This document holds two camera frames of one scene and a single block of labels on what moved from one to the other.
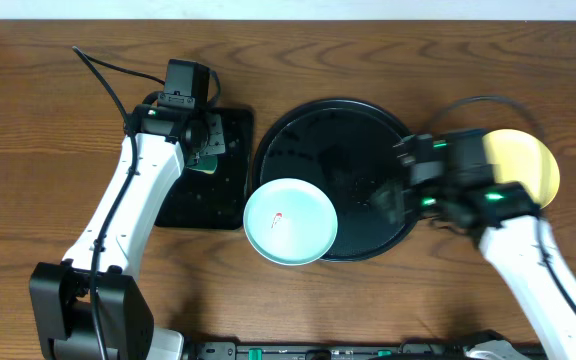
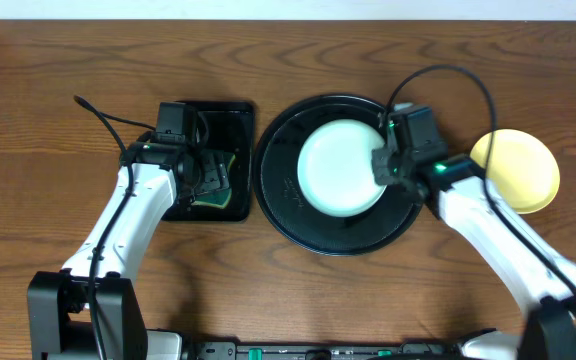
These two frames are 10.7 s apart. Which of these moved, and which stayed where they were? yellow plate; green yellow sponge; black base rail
Moved: green yellow sponge
Stayed: black base rail; yellow plate
